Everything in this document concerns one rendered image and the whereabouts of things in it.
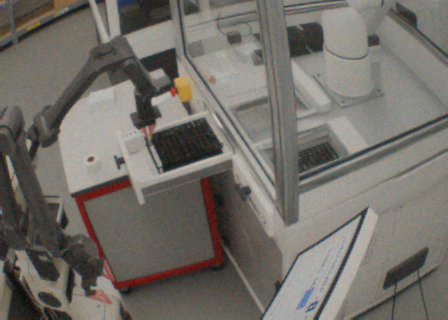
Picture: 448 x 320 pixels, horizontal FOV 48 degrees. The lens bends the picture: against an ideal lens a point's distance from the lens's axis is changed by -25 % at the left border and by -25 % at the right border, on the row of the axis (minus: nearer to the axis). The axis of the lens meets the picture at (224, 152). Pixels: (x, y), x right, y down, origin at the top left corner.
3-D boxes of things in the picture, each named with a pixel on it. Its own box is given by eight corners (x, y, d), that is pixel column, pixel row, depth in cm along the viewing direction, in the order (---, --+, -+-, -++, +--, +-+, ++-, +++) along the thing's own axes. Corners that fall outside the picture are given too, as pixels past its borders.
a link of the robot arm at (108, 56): (96, 36, 151) (107, 63, 149) (128, 32, 162) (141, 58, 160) (29, 123, 177) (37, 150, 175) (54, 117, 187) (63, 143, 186)
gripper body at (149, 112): (130, 117, 213) (127, 100, 208) (157, 108, 215) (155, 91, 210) (134, 128, 208) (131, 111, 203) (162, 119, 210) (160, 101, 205)
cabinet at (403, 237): (283, 356, 237) (287, 260, 185) (204, 224, 313) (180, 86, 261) (439, 272, 257) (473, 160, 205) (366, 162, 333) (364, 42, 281)
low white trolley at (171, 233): (119, 301, 273) (69, 193, 224) (88, 222, 319) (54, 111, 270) (228, 273, 285) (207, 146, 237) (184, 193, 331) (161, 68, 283)
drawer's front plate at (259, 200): (269, 238, 192) (268, 213, 185) (234, 181, 213) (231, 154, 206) (275, 236, 192) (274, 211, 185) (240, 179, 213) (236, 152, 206)
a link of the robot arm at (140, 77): (105, 42, 160) (117, 71, 158) (123, 31, 160) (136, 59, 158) (133, 79, 202) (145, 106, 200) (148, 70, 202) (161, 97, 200)
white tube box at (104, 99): (90, 112, 264) (88, 103, 260) (91, 101, 270) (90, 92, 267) (115, 106, 264) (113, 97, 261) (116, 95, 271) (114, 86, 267)
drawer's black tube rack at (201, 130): (161, 182, 213) (157, 167, 209) (147, 151, 226) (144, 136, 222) (225, 161, 218) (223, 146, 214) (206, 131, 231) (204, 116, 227)
